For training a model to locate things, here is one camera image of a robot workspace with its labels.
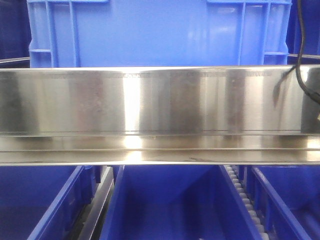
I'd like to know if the lower blue bin left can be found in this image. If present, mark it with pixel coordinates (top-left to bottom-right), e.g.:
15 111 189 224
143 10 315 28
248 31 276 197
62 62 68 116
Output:
0 165 101 240

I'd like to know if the steel front stop bar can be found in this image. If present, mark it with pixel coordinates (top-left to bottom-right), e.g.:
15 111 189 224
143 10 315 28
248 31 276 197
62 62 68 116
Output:
0 65 320 166

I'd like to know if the lower steel divider rail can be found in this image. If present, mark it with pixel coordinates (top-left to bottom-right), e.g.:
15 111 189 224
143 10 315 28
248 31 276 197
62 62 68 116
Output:
75 166 114 240

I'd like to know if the lower blue bin right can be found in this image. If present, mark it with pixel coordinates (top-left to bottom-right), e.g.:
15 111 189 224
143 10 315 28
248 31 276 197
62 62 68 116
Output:
245 165 320 240

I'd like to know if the lower blue bin centre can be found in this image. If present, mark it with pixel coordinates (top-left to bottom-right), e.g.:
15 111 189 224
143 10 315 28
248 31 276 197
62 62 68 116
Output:
100 165 262 240

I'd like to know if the light blue carried bin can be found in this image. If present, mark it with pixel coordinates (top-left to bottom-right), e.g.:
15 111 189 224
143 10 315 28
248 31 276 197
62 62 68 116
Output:
27 0 292 68

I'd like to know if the lower white roller track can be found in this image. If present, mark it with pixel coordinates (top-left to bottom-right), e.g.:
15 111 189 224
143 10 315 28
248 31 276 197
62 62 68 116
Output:
223 164 270 240

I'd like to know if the black hanging cable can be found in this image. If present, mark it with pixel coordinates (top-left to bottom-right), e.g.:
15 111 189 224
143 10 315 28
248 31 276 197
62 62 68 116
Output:
294 0 320 103

